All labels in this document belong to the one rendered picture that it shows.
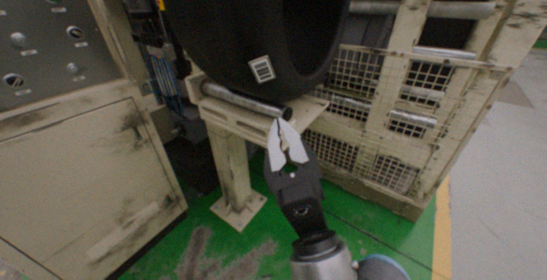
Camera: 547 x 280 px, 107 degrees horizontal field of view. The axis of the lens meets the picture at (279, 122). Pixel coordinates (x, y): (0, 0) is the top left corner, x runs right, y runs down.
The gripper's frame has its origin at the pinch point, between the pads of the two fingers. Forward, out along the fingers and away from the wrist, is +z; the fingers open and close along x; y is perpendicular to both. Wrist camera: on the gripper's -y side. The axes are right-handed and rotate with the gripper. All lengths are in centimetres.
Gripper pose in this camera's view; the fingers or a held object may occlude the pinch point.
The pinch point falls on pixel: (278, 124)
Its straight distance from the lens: 35.2
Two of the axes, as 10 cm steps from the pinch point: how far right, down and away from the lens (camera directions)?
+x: 9.4, -3.2, -1.2
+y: 2.1, 2.7, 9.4
